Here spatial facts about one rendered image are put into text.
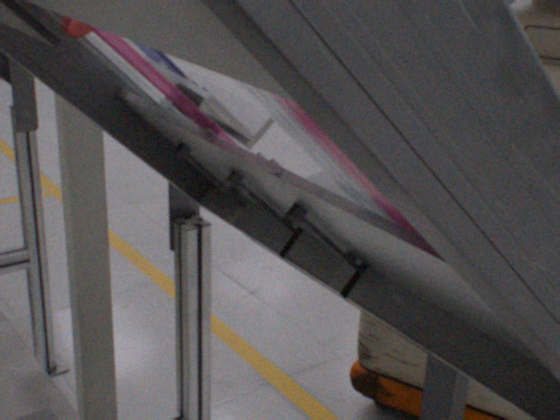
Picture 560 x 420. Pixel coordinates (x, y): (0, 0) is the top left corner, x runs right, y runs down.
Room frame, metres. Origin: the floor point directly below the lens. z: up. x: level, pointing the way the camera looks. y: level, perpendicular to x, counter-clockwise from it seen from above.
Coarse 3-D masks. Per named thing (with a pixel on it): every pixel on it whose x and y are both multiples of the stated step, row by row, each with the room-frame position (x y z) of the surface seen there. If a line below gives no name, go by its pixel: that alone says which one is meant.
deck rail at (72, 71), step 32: (0, 32) 0.81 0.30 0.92; (64, 32) 0.85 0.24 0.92; (32, 64) 0.83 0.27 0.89; (64, 64) 0.85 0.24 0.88; (96, 64) 0.87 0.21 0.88; (64, 96) 0.85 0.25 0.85; (96, 96) 0.87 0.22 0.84; (128, 128) 0.89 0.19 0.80; (160, 160) 0.92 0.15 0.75; (192, 192) 0.94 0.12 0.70
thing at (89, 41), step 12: (48, 12) 0.76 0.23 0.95; (84, 36) 0.77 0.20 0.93; (96, 48) 0.78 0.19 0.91; (108, 60) 0.79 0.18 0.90; (120, 72) 0.79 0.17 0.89; (132, 72) 0.80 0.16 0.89; (132, 84) 0.80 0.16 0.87; (144, 84) 0.81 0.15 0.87; (144, 96) 0.82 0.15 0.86; (156, 96) 0.82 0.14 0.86; (168, 108) 0.83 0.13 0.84
